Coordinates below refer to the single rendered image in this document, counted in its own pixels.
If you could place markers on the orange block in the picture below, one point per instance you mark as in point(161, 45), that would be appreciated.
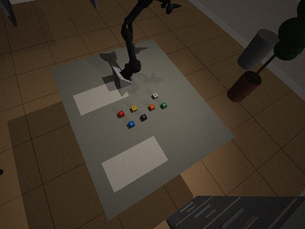
point(151, 107)

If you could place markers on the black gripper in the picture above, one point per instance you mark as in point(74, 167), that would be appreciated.
point(170, 6)

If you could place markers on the green block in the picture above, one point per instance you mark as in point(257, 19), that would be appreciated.
point(163, 105)

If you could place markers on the blue block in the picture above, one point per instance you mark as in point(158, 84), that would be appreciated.
point(131, 124)

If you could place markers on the red block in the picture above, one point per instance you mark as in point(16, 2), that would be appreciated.
point(121, 114)

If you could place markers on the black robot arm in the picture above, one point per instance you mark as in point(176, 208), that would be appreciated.
point(134, 65)

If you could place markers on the yellow block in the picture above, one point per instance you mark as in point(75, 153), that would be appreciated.
point(133, 108)

